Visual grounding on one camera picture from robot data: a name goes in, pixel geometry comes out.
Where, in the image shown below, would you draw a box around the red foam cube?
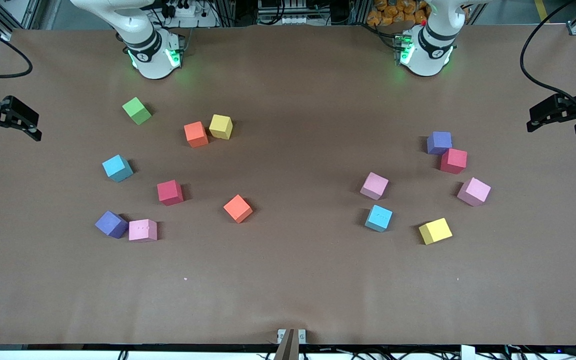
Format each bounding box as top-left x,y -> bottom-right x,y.
157,179 -> 185,207
440,148 -> 468,175

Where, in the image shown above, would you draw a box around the green foam cube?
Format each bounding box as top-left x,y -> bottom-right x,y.
122,97 -> 152,126

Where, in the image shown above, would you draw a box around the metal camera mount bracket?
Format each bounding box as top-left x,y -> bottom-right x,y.
274,328 -> 307,360

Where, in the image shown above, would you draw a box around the blue foam cube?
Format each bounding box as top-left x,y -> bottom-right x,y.
102,154 -> 134,183
364,204 -> 394,233

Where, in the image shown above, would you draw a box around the purple foam cube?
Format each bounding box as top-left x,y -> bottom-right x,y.
426,131 -> 453,156
94,210 -> 130,239

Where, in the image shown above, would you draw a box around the grey electronics box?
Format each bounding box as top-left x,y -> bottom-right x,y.
257,0 -> 309,25

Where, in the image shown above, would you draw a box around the orange foam cube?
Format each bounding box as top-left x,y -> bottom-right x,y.
184,121 -> 210,148
223,194 -> 254,224

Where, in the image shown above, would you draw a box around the orange mesh bag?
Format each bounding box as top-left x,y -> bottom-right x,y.
366,0 -> 430,27

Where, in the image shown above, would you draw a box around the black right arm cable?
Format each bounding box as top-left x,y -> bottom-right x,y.
0,15 -> 34,82

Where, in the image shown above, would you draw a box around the brown paper table cover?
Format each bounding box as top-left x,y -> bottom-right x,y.
0,24 -> 576,347

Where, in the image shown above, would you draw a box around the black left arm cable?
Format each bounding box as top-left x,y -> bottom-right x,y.
519,0 -> 576,111

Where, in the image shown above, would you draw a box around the yellow foam cube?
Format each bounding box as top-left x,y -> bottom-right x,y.
209,114 -> 234,140
418,217 -> 453,246

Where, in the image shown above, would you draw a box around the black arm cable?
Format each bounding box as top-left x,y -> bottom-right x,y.
0,15 -> 34,82
519,0 -> 576,111

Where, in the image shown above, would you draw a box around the white power strip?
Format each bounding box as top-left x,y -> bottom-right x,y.
160,0 -> 204,18

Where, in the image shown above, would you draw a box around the pink foam cube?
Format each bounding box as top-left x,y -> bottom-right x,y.
456,177 -> 492,207
359,172 -> 390,201
128,219 -> 158,243

